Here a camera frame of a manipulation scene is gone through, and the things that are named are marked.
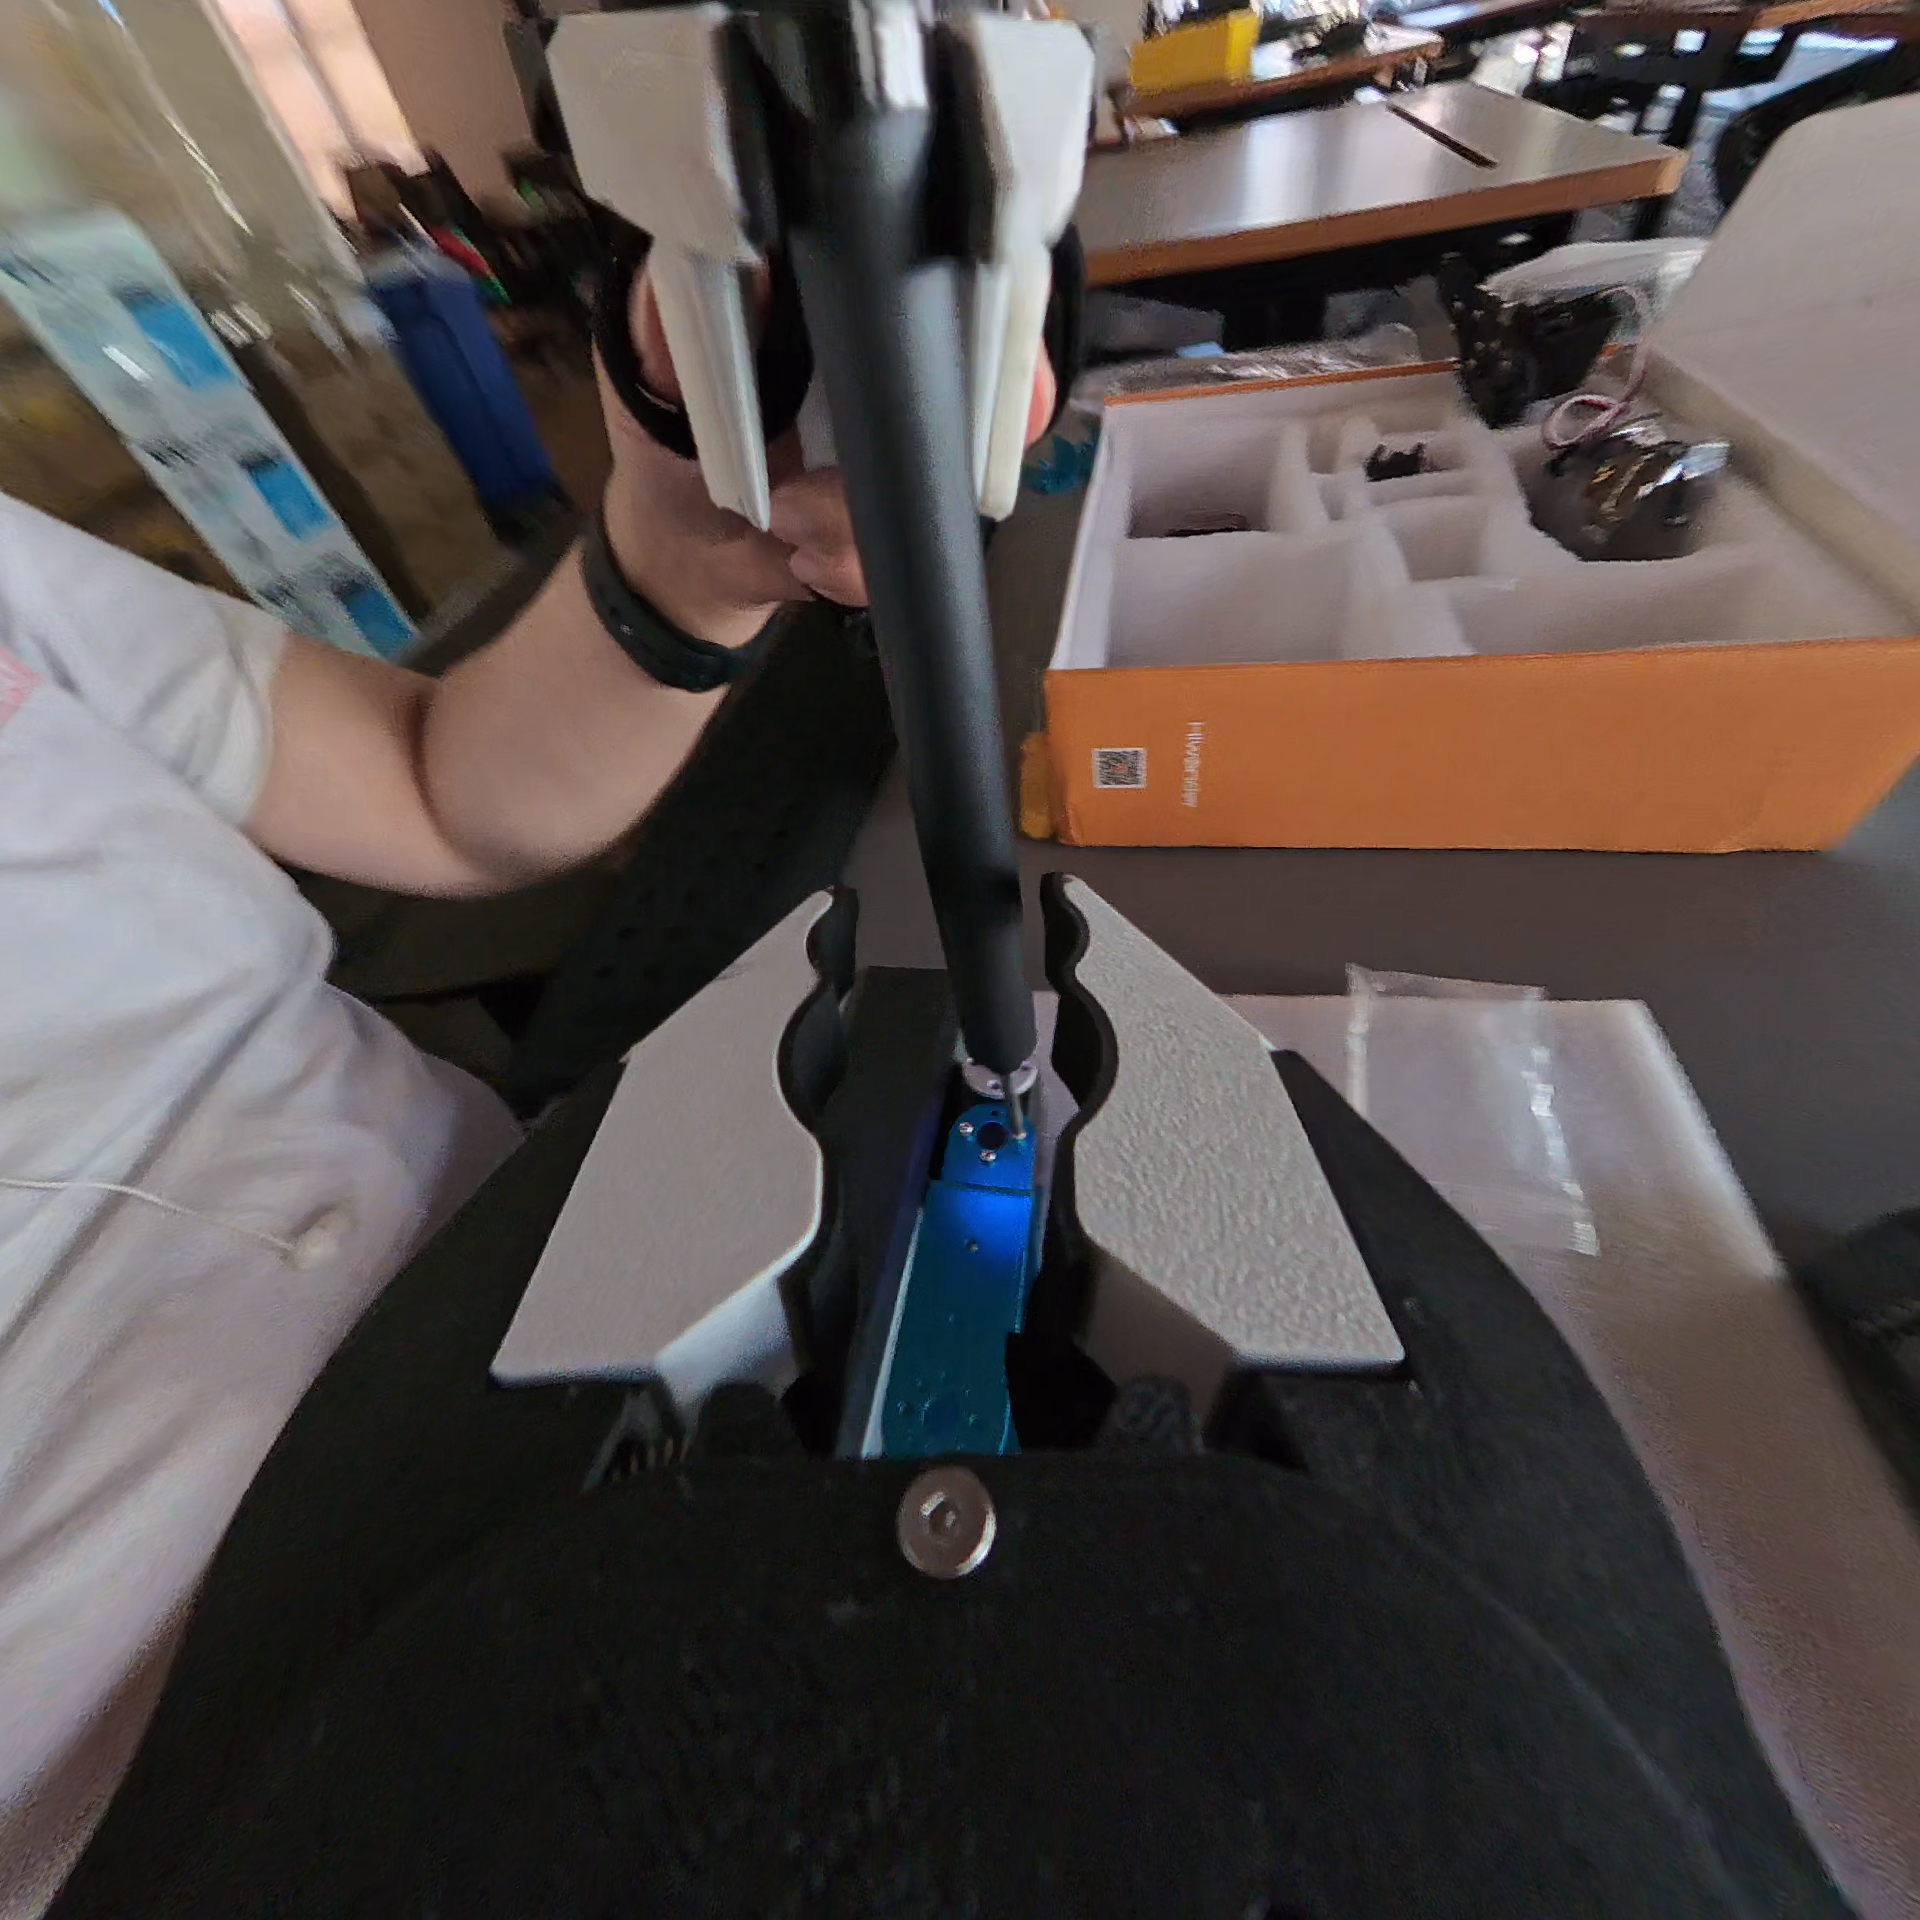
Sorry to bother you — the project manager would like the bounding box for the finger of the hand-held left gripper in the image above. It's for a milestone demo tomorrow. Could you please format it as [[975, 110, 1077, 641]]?
[[931, 6, 1099, 520], [544, 0, 817, 529]]

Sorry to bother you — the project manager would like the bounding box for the black robot claw part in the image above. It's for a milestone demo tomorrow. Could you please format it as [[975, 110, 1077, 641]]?
[[1437, 251, 1648, 431]]

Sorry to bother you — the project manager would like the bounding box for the blue white banner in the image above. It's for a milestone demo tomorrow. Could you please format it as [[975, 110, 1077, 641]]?
[[0, 207, 426, 664]]

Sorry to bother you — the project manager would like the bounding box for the orange cardboard box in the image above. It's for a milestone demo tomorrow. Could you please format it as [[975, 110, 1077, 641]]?
[[1019, 88, 1920, 857]]

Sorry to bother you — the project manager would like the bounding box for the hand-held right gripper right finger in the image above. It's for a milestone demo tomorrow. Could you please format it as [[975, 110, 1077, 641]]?
[[1035, 872, 1408, 1449]]

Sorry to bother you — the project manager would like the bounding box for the white wired earbud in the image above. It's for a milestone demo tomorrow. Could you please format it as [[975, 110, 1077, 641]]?
[[0, 1175, 359, 1278]]

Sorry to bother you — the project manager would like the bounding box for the wooden top table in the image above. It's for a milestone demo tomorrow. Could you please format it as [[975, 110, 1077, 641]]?
[[1080, 81, 1691, 291]]

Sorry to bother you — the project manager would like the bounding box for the white foam sheet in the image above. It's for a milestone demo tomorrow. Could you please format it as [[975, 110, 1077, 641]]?
[[1035, 989, 1920, 1920]]

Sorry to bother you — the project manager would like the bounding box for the dark square case sleeve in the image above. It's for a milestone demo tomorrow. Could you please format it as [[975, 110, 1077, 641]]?
[[809, 967, 965, 1461]]

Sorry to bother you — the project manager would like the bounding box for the empty clear plastic bag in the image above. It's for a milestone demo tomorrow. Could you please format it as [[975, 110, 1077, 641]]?
[[1343, 960, 1602, 1261]]

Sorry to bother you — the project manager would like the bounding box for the black electric screwdriver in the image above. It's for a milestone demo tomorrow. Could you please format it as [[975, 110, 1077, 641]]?
[[780, 0, 1040, 1135]]

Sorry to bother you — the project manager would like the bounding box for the person's left forearm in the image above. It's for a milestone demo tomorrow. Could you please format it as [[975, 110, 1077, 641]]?
[[248, 568, 753, 902]]

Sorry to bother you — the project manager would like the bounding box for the person's white shirt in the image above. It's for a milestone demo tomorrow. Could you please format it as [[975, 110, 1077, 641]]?
[[0, 495, 519, 1912]]

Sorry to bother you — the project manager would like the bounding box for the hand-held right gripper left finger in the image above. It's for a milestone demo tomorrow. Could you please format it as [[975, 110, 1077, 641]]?
[[492, 884, 860, 1449]]

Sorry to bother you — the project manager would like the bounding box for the yellow box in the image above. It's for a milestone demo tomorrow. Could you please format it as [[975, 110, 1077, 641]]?
[[1125, 6, 1264, 96]]

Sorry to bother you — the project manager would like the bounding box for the black wristband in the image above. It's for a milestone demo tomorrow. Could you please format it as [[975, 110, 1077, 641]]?
[[577, 509, 784, 695]]

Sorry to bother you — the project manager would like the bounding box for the bag of metal parts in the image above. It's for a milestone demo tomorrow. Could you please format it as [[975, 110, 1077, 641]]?
[[1530, 397, 1738, 566]]

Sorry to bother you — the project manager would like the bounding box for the blue bin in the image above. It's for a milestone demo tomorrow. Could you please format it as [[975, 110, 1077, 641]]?
[[363, 251, 561, 529]]

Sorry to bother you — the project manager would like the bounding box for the person's left hand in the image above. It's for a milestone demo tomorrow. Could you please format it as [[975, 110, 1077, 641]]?
[[599, 262, 876, 615]]

